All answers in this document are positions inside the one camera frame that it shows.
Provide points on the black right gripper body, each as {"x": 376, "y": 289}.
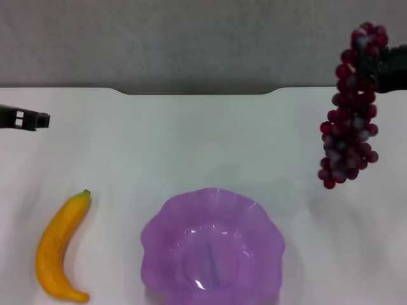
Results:
{"x": 394, "y": 71}

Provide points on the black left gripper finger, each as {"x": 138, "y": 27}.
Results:
{"x": 30, "y": 120}

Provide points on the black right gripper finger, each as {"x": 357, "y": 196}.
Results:
{"x": 369, "y": 68}

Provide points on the yellow banana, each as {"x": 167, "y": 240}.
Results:
{"x": 54, "y": 241}

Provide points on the purple wavy plastic plate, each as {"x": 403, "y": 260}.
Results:
{"x": 197, "y": 222}

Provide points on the red purple grape bunch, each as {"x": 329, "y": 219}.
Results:
{"x": 346, "y": 149}

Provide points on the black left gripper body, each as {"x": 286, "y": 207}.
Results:
{"x": 6, "y": 116}

